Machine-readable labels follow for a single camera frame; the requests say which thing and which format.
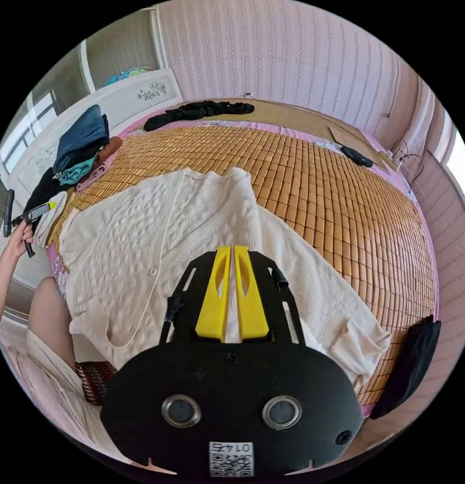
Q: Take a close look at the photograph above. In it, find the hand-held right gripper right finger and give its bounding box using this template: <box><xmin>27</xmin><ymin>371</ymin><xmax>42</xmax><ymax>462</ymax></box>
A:
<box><xmin>234</xmin><ymin>245</ymin><xmax>271</xmax><ymax>339</ymax></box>

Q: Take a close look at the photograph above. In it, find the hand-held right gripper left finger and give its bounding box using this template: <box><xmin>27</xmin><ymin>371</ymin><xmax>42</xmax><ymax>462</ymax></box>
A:
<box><xmin>195</xmin><ymin>245</ymin><xmax>232</xmax><ymax>339</ymax></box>

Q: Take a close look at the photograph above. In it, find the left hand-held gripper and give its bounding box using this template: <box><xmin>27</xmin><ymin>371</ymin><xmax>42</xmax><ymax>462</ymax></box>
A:
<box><xmin>11</xmin><ymin>202</ymin><xmax>58</xmax><ymax>259</ymax></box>

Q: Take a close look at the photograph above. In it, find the beige knitted cardigan sweater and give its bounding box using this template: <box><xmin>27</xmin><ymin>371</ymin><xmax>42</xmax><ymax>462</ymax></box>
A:
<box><xmin>33</xmin><ymin>166</ymin><xmax>393</xmax><ymax>395</ymax></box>

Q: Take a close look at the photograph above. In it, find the person's left forearm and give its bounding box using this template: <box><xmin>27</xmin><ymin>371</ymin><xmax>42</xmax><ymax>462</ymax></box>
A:
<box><xmin>0</xmin><ymin>254</ymin><xmax>21</xmax><ymax>328</ymax></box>

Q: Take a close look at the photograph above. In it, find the person's left hand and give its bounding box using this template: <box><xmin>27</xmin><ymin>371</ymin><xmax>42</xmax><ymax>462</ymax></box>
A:
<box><xmin>4</xmin><ymin>221</ymin><xmax>35</xmax><ymax>262</ymax></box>

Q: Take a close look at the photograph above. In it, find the pile of clothes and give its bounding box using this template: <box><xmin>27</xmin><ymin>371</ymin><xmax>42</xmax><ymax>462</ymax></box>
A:
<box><xmin>23</xmin><ymin>104</ymin><xmax>124</xmax><ymax>218</ymax></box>

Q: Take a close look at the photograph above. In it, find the window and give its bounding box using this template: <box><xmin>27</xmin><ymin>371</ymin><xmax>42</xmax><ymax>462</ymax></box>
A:
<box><xmin>0</xmin><ymin>90</ymin><xmax>60</xmax><ymax>175</ymax></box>

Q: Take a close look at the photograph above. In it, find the person's body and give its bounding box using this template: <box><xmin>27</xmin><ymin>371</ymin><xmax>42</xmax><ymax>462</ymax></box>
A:
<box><xmin>0</xmin><ymin>276</ymin><xmax>119</xmax><ymax>456</ymax></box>

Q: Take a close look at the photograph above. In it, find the bed with woven bamboo mat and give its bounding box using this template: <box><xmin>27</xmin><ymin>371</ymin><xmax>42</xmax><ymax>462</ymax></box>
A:
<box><xmin>46</xmin><ymin>98</ymin><xmax>441</xmax><ymax>418</ymax></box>

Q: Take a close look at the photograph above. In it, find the white headboard with flower ornament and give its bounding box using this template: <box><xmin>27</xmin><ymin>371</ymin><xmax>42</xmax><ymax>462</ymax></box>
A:
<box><xmin>7</xmin><ymin>68</ymin><xmax>184</xmax><ymax>194</ymax></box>

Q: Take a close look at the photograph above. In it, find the black folded garment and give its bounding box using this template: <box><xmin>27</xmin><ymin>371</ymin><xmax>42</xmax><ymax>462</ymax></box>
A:
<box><xmin>369</xmin><ymin>314</ymin><xmax>442</xmax><ymax>420</ymax></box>

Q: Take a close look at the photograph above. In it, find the small black oval object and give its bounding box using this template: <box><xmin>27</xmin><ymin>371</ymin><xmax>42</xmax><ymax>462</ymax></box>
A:
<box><xmin>341</xmin><ymin>145</ymin><xmax>374</xmax><ymax>168</ymax></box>

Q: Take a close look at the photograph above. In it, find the flat brown cardboard board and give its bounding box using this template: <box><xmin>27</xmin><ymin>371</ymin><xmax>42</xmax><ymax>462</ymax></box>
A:
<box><xmin>328</xmin><ymin>126</ymin><xmax>391</xmax><ymax>174</ymax></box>

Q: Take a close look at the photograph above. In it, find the black cable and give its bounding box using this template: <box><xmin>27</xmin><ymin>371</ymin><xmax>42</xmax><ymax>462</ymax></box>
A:
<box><xmin>390</xmin><ymin>139</ymin><xmax>426</xmax><ymax>196</ymax></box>

